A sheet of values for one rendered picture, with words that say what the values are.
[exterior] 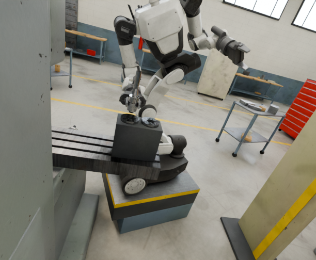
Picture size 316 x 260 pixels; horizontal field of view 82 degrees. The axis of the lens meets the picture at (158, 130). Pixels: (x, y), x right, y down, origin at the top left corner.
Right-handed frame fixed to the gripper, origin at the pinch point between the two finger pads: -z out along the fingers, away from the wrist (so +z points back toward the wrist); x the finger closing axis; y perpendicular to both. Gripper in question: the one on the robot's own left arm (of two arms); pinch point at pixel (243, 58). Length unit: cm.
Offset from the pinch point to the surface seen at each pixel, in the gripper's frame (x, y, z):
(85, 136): -1, -93, 9
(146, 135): 1, -62, -12
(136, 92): 16, -56, 0
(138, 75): 22, -51, 2
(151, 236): -102, -109, -33
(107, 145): -4, -83, -1
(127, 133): 5, -69, -9
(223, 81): -423, 208, 334
